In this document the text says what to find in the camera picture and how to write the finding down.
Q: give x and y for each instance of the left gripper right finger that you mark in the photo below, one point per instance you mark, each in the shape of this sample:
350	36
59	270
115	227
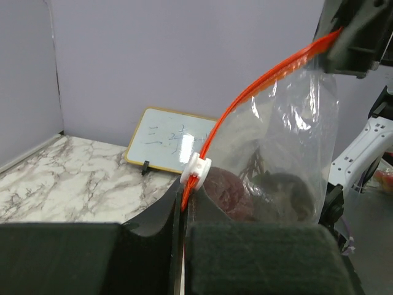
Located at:
227	257

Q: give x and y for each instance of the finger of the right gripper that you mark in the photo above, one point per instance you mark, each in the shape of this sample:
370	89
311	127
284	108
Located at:
365	40

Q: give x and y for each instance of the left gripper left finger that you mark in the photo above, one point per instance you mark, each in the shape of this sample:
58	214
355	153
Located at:
140	256

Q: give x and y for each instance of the dark red fake fruit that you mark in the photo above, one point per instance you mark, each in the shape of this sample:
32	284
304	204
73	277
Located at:
227	191

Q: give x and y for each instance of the clear orange zip bag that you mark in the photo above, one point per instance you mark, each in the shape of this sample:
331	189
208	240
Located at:
284	122

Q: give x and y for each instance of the dark purple fake eggplant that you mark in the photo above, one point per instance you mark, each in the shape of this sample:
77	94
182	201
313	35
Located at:
281	197

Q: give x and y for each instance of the small whiteboard yellow frame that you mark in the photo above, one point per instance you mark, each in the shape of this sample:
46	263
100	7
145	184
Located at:
166	139

